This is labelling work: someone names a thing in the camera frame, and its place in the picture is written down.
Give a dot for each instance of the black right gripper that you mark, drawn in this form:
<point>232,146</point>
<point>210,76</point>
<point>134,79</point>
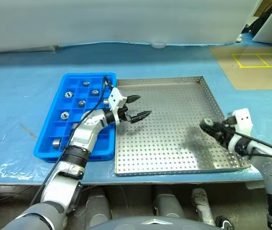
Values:
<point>225,133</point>

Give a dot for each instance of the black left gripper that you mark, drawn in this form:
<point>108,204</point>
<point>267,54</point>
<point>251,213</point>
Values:
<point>124,114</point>

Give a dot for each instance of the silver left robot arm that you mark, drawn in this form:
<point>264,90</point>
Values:
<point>88,134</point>

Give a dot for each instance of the blue plastic compartment tray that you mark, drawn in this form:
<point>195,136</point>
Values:
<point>52,129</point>

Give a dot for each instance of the perforated metal tray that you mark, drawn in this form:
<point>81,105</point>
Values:
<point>162,148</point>

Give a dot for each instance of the brown cardboard sheet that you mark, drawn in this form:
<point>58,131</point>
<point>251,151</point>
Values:
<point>251,76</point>

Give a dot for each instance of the white round cap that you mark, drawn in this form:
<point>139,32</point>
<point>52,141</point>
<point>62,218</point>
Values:
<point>158,45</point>

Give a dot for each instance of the white scuffed rounded shape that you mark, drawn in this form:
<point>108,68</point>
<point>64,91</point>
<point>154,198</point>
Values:
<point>201,203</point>

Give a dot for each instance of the grey rounded shape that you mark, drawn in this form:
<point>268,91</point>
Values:
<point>168,202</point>
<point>97,206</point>

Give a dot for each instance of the white backdrop board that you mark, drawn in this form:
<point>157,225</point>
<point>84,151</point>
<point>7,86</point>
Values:
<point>114,19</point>

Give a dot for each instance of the black shoe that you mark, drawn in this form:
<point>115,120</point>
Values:
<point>224,222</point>

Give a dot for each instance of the grey robot torso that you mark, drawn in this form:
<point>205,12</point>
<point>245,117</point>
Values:
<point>150,225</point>

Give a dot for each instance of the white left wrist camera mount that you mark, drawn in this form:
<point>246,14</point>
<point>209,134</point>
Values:
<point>115,98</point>

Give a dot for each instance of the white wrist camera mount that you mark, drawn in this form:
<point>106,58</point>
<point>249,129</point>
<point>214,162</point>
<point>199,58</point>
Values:
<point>243,119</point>
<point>115,98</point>

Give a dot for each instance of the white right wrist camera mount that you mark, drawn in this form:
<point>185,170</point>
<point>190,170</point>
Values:
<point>243,119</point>

